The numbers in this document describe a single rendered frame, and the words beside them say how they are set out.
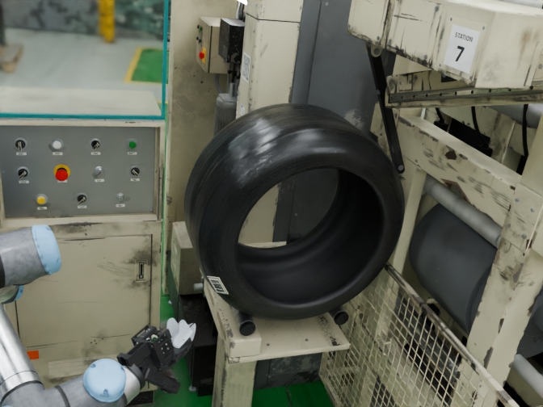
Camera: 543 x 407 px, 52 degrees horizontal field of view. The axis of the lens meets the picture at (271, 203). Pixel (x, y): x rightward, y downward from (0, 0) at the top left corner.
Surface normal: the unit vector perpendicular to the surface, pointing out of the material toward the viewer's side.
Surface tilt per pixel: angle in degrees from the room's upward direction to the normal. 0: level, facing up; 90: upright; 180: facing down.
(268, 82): 90
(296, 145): 45
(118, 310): 90
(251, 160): 56
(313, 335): 0
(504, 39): 90
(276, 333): 0
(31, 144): 90
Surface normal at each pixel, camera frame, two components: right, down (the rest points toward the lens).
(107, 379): 0.37, -0.66
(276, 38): 0.30, 0.43
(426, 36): -0.95, 0.04
